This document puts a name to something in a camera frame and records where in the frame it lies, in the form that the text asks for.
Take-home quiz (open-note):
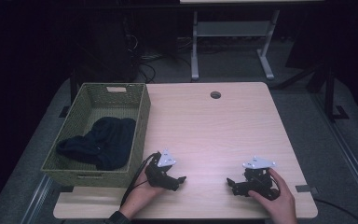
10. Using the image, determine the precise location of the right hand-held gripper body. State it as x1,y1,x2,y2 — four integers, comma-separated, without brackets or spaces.
241,156,281,201

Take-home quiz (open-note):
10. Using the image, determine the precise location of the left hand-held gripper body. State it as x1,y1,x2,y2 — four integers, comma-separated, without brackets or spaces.
145,148,177,189

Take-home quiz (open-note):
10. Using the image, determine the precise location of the person's left hand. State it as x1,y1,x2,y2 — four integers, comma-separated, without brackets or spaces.
119,170,166,219

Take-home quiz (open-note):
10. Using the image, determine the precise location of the person's right hand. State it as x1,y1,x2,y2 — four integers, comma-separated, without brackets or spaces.
248,167,298,224

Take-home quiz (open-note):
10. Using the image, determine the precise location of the grey tape piece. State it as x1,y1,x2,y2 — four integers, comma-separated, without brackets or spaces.
295,184,319,194

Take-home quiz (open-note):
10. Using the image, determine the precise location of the dark navy cloth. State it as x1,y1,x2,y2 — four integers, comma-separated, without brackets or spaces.
55,116,137,172

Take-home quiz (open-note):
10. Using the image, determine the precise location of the green woven basket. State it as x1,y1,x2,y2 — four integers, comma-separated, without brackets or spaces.
40,82,152,189

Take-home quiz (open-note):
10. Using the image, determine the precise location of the black metal stand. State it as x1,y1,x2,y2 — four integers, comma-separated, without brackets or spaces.
285,60,350,123

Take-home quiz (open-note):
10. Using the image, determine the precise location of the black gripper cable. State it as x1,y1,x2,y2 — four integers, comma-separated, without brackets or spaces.
119,152,161,208

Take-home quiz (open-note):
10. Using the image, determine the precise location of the black floor cable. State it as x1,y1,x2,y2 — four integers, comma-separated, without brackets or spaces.
314,197,358,224

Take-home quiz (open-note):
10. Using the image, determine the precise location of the metal floor rail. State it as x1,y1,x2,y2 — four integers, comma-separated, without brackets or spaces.
310,92,358,216
20,175,54,224

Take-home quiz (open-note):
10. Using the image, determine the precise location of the tangle of black cables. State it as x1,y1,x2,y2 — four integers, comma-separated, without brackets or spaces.
122,18,169,84

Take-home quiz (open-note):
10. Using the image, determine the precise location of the black table leg post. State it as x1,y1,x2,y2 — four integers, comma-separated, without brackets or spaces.
69,69,79,105

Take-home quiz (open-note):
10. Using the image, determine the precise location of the white metal desk frame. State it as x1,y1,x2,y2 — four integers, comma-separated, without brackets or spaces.
190,9,281,81

